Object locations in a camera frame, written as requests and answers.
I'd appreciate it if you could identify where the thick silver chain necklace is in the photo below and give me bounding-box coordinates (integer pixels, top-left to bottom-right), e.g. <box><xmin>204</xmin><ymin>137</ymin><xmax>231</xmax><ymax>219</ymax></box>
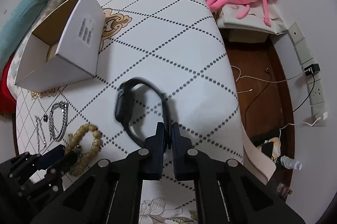
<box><xmin>47</xmin><ymin>100</ymin><xmax>70</xmax><ymax>143</ymax></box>

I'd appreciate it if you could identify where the plastic water bottle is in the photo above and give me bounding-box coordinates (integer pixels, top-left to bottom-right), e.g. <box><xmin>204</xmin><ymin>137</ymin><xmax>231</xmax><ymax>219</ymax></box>
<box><xmin>280</xmin><ymin>156</ymin><xmax>302</xmax><ymax>170</ymax></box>

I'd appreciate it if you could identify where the red cloth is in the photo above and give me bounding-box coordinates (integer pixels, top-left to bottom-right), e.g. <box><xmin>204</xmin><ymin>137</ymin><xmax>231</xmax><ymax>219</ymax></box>
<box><xmin>0</xmin><ymin>54</ymin><xmax>17</xmax><ymax>115</ymax></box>

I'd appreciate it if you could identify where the white cardboard box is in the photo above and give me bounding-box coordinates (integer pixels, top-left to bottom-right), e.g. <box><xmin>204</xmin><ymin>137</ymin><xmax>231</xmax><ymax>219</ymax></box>
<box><xmin>15</xmin><ymin>0</ymin><xmax>105</xmax><ymax>92</ymax></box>

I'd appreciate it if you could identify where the white power strip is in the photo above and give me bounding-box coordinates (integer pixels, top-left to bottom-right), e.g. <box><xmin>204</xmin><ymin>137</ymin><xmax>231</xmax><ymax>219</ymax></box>
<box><xmin>289</xmin><ymin>22</ymin><xmax>328</xmax><ymax>126</ymax></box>

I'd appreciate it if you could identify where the black charger plug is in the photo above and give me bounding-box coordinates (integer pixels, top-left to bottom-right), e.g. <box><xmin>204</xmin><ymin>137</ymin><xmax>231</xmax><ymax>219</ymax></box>
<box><xmin>304</xmin><ymin>63</ymin><xmax>320</xmax><ymax>76</ymax></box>

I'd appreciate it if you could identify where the teal blanket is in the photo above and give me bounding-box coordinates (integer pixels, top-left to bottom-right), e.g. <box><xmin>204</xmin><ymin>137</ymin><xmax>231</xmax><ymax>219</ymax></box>
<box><xmin>1</xmin><ymin>0</ymin><xmax>48</xmax><ymax>66</ymax></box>

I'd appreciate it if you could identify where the white patterned tablecloth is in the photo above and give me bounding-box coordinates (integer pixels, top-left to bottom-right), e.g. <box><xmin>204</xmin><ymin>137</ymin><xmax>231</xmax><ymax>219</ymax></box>
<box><xmin>15</xmin><ymin>0</ymin><xmax>247</xmax><ymax>224</ymax></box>

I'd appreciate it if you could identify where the white covered box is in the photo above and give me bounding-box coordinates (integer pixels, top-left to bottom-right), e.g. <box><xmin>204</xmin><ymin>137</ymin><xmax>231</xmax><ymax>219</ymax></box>
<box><xmin>206</xmin><ymin>0</ymin><xmax>288</xmax><ymax>35</ymax></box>

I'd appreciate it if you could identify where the wooden bead bracelet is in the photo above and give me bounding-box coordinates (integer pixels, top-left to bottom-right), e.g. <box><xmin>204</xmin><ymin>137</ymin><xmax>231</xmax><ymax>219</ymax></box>
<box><xmin>64</xmin><ymin>123</ymin><xmax>103</xmax><ymax>177</ymax></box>

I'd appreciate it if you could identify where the thin silver chain necklace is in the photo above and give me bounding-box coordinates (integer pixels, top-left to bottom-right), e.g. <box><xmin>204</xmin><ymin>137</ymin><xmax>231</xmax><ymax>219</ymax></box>
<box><xmin>34</xmin><ymin>114</ymin><xmax>53</xmax><ymax>154</ymax></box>

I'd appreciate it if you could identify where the black cable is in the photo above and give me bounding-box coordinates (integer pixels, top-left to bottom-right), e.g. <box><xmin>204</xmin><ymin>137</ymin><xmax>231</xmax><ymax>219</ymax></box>
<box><xmin>243</xmin><ymin>68</ymin><xmax>317</xmax><ymax>135</ymax></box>

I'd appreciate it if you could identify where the white charging cable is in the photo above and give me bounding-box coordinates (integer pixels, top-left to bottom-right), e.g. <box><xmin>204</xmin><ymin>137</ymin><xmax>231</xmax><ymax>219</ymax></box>
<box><xmin>230</xmin><ymin>65</ymin><xmax>307</xmax><ymax>94</ymax></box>

